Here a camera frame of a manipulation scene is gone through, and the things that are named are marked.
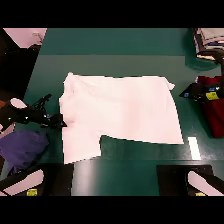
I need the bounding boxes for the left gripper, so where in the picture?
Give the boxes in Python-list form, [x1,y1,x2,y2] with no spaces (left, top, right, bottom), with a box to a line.
[40,112,68,130]

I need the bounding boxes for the white T-shirt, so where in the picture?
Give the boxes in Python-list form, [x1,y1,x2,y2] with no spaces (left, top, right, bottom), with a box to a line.
[58,71,185,165]

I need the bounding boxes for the purple garment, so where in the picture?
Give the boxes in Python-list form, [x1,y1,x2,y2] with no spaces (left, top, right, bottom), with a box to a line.
[0,129,50,175]

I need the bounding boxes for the red garment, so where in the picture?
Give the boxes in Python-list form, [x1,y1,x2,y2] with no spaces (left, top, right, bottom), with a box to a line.
[195,75,224,139]

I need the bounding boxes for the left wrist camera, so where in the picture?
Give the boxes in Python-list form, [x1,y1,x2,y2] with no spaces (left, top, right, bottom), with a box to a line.
[31,93,53,113]

